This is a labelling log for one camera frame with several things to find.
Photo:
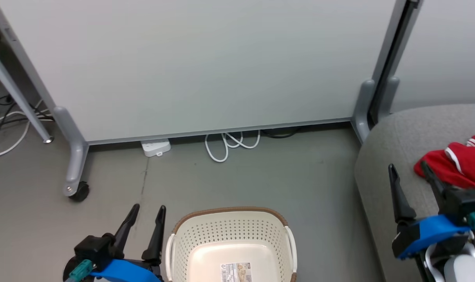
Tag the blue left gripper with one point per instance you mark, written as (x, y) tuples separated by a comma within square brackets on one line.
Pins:
[(123, 272)]

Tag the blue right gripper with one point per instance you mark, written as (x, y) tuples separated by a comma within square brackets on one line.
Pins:
[(429, 235)]

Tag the red and white clothing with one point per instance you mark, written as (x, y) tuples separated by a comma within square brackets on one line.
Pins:
[(441, 164)]

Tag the cream perforated laundry basket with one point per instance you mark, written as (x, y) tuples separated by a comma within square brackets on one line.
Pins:
[(229, 231)]

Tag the printed basket label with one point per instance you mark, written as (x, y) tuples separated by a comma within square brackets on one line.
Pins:
[(236, 272)]

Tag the grey fabric sofa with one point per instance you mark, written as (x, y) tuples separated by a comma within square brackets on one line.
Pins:
[(401, 133)]

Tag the black caster wheel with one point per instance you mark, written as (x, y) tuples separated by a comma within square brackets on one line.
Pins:
[(81, 192)]

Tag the white power strip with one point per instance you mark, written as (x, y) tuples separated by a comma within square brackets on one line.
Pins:
[(156, 147)]

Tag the short grey partition foot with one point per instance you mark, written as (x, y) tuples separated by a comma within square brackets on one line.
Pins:
[(392, 94), (364, 105)]

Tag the long grey partition foot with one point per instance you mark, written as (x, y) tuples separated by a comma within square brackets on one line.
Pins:
[(76, 156)]

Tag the narrow white partition panel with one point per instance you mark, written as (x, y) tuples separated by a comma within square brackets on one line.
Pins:
[(448, 51)]

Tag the large white partition panel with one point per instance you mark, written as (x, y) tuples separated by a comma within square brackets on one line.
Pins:
[(202, 66)]

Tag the grey metal table leg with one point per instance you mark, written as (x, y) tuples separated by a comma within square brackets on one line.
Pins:
[(22, 98)]

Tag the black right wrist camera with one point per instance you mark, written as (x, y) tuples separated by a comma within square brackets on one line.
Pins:
[(462, 199)]

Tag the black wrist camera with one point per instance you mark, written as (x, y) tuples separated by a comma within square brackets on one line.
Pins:
[(94, 248), (462, 199)]

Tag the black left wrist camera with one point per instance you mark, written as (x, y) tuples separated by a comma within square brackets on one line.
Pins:
[(94, 248)]

